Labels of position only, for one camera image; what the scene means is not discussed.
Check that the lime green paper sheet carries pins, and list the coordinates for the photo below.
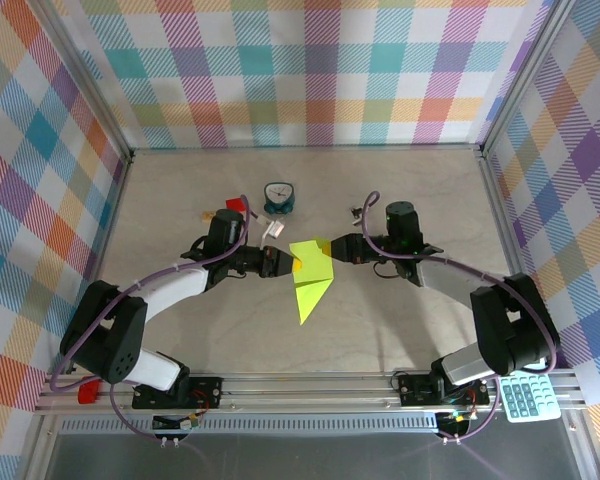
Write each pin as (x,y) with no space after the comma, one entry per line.
(312,280)

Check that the red plastic clamp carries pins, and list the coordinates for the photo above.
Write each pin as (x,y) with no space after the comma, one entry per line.
(87,395)

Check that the small controller board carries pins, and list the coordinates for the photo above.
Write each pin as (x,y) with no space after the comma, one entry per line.
(187,424)
(455,422)

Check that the aluminium frame post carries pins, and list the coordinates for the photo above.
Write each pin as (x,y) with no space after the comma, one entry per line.
(525,75)
(90,85)

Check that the perforated metal strip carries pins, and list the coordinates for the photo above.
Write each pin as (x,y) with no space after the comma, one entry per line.
(305,426)

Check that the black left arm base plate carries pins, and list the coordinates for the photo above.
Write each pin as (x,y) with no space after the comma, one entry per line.
(207,390)

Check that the red block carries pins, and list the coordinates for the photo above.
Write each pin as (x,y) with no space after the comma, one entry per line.
(234,203)

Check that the small teal alarm clock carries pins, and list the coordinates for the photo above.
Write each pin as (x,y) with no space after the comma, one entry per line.
(279,196)

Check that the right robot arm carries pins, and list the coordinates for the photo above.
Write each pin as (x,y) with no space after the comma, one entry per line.
(450,282)

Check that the aluminium frame bar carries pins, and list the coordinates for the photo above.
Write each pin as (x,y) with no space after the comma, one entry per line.
(112,210)
(505,225)
(305,148)

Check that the light teal calculator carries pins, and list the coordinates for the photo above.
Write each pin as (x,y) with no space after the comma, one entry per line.
(530,400)

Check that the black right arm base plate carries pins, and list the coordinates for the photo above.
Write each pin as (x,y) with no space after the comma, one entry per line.
(415,390)

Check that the small wooden block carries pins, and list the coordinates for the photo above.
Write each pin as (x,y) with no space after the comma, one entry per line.
(206,216)

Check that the aluminium mounting rail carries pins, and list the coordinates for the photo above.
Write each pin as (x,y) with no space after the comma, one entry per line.
(305,392)

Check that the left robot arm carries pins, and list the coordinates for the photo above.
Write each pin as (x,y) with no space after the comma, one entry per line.
(175,290)

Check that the grey metal sheet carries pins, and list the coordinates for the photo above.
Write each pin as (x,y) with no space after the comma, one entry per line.
(305,460)

